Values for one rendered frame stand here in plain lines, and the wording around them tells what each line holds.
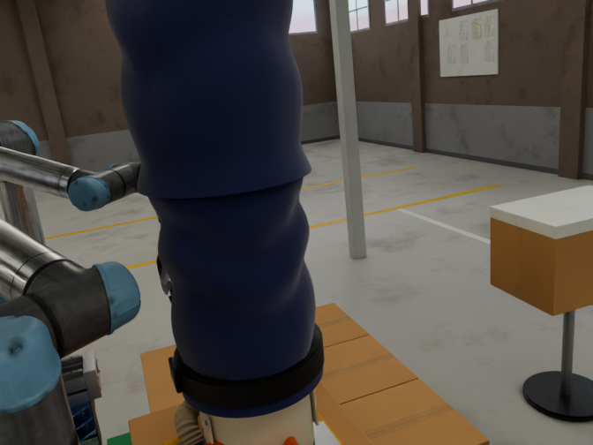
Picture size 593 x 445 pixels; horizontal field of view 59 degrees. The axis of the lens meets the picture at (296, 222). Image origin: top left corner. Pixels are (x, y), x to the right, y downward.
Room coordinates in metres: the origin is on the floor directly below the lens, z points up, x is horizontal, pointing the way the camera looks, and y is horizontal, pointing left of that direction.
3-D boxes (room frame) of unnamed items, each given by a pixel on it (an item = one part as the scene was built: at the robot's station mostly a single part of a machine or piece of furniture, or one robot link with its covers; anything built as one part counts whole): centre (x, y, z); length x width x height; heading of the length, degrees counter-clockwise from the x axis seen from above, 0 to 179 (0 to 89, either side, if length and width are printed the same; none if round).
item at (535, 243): (2.26, -1.26, 0.82); 0.60 x 0.40 x 0.40; 107
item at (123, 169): (1.27, 0.40, 1.52); 0.11 x 0.11 x 0.08; 70
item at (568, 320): (2.26, -1.26, 0.31); 0.40 x 0.40 x 0.62
